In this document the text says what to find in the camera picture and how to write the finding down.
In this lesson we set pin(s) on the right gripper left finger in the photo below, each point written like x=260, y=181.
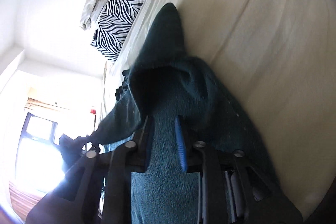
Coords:
x=139, y=158

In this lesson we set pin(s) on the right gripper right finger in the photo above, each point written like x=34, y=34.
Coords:
x=189, y=157

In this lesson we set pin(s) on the dark teal knit sweater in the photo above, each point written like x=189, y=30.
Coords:
x=166, y=82

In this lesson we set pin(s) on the wooden furniture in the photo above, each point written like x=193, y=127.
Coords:
x=22, y=203

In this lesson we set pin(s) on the beige curtain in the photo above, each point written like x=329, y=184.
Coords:
x=34, y=104

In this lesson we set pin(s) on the zebra print pillow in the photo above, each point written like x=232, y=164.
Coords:
x=114, y=24

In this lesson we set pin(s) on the cream bed sheet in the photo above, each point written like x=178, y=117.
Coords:
x=277, y=57

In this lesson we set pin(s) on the window with dark frame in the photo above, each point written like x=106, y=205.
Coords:
x=38, y=164

